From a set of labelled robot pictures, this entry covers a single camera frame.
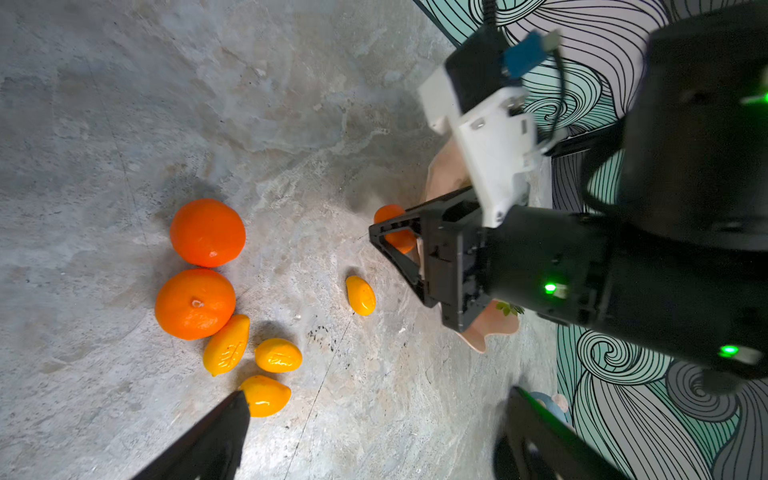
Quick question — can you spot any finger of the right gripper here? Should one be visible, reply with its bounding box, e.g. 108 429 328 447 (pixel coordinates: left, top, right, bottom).
369 186 477 237
369 230 437 308

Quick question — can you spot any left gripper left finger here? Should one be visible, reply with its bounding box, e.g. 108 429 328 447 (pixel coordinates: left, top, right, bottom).
134 391 250 480

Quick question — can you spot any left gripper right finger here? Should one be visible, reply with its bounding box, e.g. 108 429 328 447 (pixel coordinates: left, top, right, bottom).
493 386 626 479

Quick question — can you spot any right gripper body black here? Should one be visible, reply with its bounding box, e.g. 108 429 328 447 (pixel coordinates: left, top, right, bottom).
420 202 489 333

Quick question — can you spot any pink fruit bowl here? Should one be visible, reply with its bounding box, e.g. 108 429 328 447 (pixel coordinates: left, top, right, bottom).
416 134 523 355

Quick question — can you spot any small orange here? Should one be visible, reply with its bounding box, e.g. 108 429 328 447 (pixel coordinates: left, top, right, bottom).
373 203 419 256

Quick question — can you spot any yellow mango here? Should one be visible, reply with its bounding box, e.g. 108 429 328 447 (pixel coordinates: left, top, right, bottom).
254 338 303 374
345 276 377 316
202 314 250 377
239 375 292 418

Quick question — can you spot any large orange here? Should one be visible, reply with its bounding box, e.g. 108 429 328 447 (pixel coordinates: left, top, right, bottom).
154 268 236 341
170 199 246 268

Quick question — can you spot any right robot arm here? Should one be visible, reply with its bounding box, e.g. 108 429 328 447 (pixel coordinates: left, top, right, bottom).
369 1 767 395

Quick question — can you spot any pig-face plush doll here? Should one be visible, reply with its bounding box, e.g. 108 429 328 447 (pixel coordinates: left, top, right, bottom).
530 391 569 426

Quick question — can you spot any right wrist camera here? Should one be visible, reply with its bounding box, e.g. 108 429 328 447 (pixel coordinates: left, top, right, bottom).
419 26 567 228

